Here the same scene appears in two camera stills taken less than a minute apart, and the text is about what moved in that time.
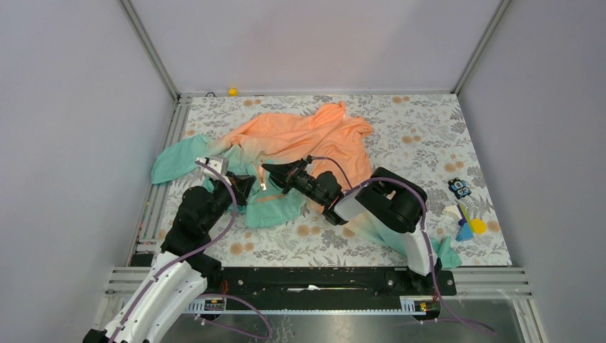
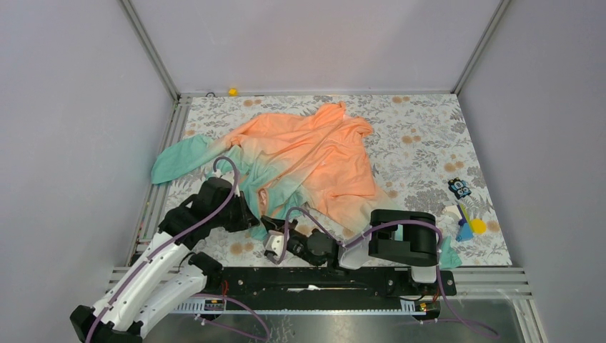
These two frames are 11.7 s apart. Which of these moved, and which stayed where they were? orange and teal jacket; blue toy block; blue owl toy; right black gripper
Moved: right black gripper
Stayed: blue toy block; blue owl toy; orange and teal jacket
